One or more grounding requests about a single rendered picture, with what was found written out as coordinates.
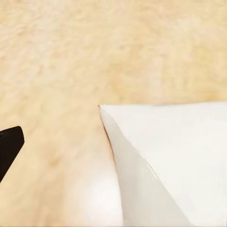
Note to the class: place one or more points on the paper coffee filter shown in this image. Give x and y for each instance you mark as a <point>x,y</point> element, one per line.
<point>171,162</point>

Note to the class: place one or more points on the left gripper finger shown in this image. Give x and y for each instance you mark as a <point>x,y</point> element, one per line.
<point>11,142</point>

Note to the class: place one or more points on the countertop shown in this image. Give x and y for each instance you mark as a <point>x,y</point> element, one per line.
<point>60,60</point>

